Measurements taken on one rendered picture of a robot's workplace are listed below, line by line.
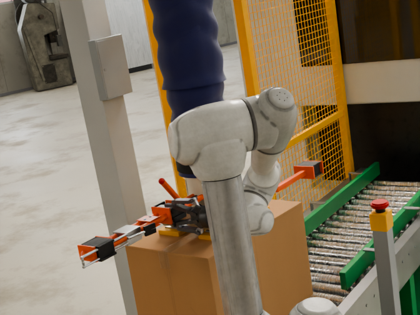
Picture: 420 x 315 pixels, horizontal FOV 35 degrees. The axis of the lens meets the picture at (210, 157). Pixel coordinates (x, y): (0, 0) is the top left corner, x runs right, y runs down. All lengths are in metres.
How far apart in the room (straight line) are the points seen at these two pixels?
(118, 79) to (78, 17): 0.36
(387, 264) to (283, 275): 0.41
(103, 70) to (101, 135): 0.35
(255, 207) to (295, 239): 0.59
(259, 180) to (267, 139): 0.52
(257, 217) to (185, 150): 0.58
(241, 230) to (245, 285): 0.14
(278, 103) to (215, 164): 0.21
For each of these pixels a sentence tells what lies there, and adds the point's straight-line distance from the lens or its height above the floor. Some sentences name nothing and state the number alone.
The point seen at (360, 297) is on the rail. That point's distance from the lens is 2.94.
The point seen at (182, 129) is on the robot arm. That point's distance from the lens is 1.58.
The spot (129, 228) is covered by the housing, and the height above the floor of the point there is 1.22.
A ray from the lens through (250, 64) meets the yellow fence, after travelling 3.52.
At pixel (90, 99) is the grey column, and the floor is 1.48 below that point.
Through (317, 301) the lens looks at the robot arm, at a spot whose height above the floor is 1.09.
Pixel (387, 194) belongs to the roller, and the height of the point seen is 0.54.
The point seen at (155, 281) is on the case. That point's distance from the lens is 2.47.
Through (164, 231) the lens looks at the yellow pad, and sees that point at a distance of 2.53.
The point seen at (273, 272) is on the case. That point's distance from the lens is 2.57.
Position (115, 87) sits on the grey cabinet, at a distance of 3.43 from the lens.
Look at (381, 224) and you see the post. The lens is 2.65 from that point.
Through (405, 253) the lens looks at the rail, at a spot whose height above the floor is 0.55.
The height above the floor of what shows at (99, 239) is 1.23.
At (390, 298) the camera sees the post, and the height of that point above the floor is 0.65.
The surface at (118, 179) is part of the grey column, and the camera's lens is 3.52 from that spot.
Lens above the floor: 1.94
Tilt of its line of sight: 14 degrees down
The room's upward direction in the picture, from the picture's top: 10 degrees counter-clockwise
